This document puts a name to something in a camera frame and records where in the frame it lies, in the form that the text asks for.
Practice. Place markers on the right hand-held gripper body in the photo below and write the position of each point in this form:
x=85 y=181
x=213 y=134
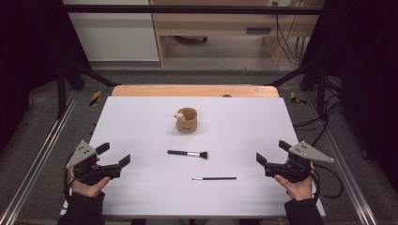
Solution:
x=291 y=170

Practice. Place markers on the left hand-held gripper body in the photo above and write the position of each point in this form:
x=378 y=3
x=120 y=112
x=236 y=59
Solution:
x=90 y=173

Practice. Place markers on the thin black brush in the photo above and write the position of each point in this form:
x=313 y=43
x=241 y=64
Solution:
x=219 y=178

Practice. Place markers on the thick black makeup brush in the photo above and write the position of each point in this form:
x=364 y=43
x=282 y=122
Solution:
x=181 y=153

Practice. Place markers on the wooden cup with animal figure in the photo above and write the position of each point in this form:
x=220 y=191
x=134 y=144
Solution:
x=187 y=123

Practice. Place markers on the person's left hand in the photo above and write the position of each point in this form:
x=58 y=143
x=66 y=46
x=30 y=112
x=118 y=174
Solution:
x=87 y=189

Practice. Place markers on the person's right hand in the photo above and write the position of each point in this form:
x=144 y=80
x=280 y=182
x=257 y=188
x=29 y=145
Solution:
x=298 y=190

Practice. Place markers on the white board sheet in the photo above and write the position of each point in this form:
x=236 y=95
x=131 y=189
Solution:
x=234 y=140

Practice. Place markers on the yellow clamp right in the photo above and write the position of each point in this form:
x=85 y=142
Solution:
x=294 y=98

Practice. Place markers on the yellow clamp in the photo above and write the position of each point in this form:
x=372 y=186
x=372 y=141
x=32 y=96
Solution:
x=294 y=98
x=95 y=97

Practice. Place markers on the yellow clamp left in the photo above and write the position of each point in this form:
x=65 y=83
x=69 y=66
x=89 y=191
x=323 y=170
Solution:
x=95 y=97

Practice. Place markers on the black metal stand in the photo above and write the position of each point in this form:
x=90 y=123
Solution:
x=321 y=93
x=61 y=90

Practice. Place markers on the white cabinet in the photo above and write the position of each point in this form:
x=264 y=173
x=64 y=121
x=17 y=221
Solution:
x=115 y=34

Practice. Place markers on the black curtain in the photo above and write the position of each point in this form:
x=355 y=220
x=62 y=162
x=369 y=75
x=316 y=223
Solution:
x=366 y=62
x=28 y=47

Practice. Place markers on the light wooden desk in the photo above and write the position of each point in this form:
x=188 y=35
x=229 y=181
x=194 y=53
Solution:
x=216 y=23

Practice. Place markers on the aluminium floor rail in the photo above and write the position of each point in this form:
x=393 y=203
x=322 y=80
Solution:
x=347 y=168
x=37 y=159

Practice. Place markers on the black horizontal frame bar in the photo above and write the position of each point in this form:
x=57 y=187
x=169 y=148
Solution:
x=187 y=9

